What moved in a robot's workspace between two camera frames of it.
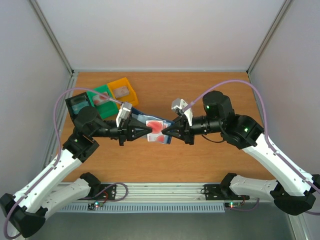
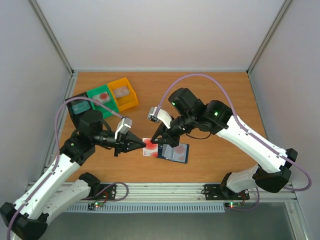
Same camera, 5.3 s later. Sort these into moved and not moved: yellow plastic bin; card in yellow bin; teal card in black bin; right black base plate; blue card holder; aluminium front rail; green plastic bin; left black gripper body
Moved: blue card holder; left black gripper body
Not moved: aluminium front rail; card in yellow bin; teal card in black bin; right black base plate; yellow plastic bin; green plastic bin
